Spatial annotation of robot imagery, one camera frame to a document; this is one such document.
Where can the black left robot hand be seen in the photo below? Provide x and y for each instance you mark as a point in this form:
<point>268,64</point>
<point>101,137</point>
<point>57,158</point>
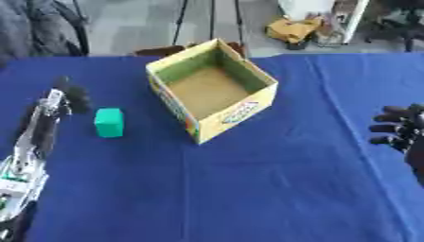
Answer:
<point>76,96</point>

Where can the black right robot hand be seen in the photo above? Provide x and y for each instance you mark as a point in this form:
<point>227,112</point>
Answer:
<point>407,126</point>

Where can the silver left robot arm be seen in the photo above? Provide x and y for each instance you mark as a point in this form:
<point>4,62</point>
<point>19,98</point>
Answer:
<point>22,186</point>

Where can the open cardboard box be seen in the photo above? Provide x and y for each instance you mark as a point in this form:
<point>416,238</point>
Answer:
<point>212,91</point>

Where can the green block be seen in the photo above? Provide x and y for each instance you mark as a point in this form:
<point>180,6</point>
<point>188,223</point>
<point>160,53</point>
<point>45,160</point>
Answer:
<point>109,123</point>

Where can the brown wooden chair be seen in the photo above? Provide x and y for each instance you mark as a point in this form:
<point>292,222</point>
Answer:
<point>160,51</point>

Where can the black chair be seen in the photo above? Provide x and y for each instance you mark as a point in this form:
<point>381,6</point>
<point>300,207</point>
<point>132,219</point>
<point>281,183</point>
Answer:
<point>400,22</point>

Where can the yellow bag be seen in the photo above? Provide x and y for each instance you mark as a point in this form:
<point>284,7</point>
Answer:
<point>292,30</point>

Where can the white board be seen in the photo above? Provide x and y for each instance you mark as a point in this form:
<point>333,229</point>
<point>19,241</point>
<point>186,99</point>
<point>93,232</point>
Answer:
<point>309,8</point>

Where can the black tripod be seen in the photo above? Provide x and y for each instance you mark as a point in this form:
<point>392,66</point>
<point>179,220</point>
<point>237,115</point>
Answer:
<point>212,19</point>

